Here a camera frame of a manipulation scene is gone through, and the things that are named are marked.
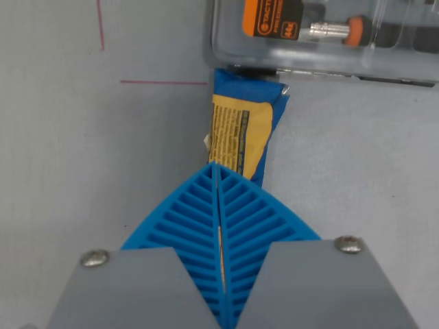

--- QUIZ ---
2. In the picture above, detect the silver bit holder orange collar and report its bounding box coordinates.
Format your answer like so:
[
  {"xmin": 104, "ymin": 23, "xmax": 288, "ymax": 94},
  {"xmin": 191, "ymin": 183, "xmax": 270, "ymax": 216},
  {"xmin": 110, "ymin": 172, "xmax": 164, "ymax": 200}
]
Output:
[{"xmin": 308, "ymin": 15, "xmax": 371, "ymax": 46}]

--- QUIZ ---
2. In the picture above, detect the orange black label card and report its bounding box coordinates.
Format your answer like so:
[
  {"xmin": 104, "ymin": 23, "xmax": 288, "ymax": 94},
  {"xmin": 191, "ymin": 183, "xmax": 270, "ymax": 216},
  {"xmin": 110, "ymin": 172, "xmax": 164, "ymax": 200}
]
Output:
[{"xmin": 241, "ymin": 0, "xmax": 306, "ymax": 40}]

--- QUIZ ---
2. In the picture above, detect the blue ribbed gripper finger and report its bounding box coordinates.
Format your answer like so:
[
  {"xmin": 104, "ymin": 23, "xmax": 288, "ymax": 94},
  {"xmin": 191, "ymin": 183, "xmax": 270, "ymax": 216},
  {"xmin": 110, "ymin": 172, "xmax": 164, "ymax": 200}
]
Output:
[
  {"xmin": 218, "ymin": 164, "xmax": 418, "ymax": 329},
  {"xmin": 44, "ymin": 161, "xmax": 226, "ymax": 329}
]

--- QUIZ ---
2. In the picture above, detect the clear plastic tool case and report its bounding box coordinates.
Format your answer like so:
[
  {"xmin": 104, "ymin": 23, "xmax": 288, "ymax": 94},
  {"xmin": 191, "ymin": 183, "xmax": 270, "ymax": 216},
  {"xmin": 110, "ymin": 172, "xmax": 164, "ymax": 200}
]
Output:
[{"xmin": 205, "ymin": 0, "xmax": 439, "ymax": 87}]

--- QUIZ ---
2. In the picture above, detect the blue bag with yellow labels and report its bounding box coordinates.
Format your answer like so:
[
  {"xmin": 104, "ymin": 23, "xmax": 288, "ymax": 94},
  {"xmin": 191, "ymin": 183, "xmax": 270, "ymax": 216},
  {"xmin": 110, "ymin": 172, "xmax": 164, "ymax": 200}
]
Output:
[{"xmin": 202, "ymin": 67, "xmax": 291, "ymax": 190}]

